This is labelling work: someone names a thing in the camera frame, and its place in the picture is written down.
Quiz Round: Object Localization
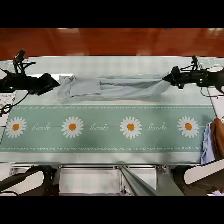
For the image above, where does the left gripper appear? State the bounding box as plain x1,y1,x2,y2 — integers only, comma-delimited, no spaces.
32,72,62,97

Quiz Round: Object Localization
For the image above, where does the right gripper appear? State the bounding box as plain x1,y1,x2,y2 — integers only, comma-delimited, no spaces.
161,65,189,90

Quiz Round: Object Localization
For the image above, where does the light blue shirt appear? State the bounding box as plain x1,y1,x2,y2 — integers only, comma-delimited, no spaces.
55,73,174,105

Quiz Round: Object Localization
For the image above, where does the brown garment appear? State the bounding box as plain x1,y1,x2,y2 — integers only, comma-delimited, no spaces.
209,116,224,162

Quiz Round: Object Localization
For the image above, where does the lavender garment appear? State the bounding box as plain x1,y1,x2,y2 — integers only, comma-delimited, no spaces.
199,122,217,166

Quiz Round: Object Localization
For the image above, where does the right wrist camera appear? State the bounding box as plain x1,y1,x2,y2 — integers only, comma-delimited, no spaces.
189,54,202,72

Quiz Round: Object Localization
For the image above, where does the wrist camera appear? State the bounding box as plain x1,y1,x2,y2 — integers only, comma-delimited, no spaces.
12,49,37,75
189,54,202,72

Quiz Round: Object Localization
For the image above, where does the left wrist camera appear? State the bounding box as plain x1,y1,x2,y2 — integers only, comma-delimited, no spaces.
12,49,37,75

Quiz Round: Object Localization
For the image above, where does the black cable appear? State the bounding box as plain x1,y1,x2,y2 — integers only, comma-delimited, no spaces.
0,91,30,117

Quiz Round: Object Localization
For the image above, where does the silver frame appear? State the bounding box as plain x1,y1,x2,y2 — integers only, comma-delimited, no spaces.
0,161,224,197

